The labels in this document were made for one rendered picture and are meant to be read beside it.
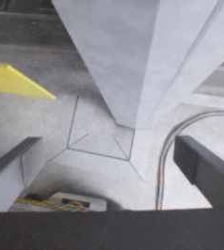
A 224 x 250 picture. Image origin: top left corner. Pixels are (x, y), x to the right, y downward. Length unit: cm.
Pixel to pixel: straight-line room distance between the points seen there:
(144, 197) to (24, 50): 83
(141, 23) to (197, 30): 5
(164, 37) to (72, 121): 84
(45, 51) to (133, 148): 59
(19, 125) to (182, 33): 104
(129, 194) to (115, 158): 20
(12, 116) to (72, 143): 41
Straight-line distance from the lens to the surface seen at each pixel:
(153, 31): 18
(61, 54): 64
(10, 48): 74
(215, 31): 20
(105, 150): 92
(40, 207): 72
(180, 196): 99
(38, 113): 109
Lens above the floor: 93
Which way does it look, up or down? 80 degrees down
